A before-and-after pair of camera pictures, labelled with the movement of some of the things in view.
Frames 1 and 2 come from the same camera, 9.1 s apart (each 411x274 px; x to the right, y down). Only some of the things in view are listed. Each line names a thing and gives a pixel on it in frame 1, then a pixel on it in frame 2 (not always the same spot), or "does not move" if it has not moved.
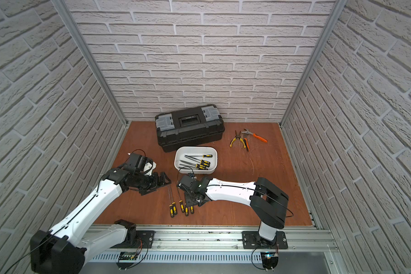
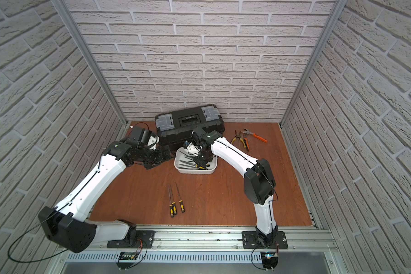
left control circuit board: x=125 y=258 does not move
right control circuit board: x=269 y=260 does not move
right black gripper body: x=189 y=200 → x=202 y=158
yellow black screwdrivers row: x=181 y=205 does not move
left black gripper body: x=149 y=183 → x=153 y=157
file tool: x=173 y=203 does not move
